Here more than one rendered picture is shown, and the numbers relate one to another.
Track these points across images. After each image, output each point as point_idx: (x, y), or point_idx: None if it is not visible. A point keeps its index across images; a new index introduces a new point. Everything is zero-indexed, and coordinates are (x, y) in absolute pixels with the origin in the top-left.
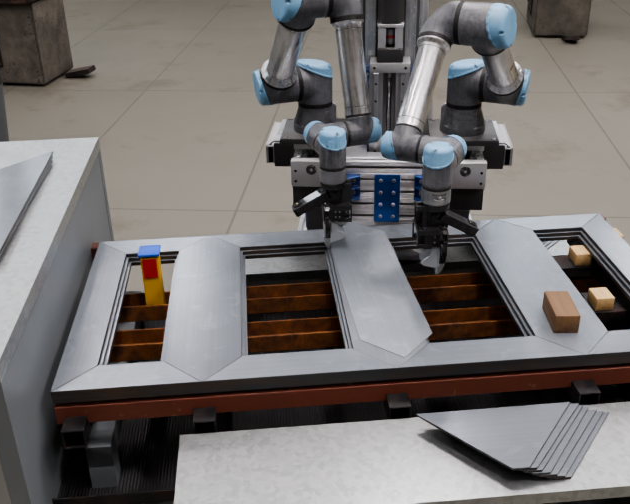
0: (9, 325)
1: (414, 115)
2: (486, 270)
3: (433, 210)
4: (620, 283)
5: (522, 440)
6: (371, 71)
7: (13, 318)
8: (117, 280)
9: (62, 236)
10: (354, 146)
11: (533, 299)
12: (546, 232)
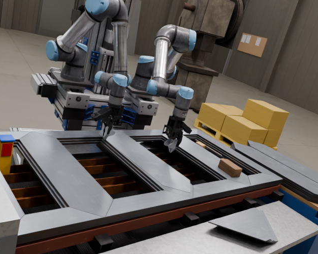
0: None
1: (163, 73)
2: (178, 151)
3: (180, 119)
4: (228, 156)
5: (256, 227)
6: (103, 53)
7: None
8: None
9: None
10: (86, 90)
11: (211, 163)
12: (186, 135)
